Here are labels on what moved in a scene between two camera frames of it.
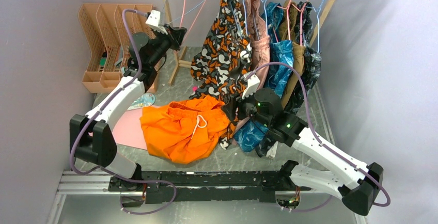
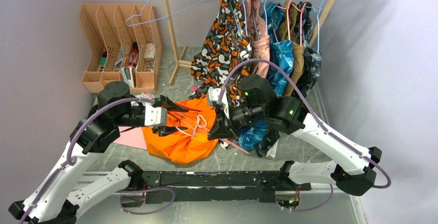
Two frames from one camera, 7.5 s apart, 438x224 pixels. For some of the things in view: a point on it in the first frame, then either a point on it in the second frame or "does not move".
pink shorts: x=260 y=42 does not move
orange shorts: x=185 y=131 does not move
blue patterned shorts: x=250 y=133 does not move
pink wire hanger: x=184 y=0 → x=196 y=126
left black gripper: x=175 y=36 → x=170 y=105
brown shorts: x=288 y=30 does not move
